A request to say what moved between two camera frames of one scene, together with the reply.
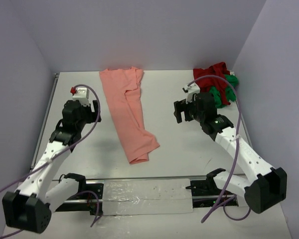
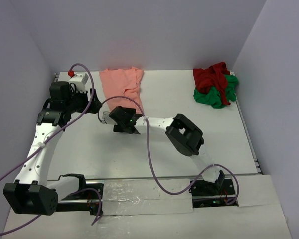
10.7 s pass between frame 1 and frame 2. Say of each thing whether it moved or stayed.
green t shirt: stayed
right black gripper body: moved
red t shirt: stayed
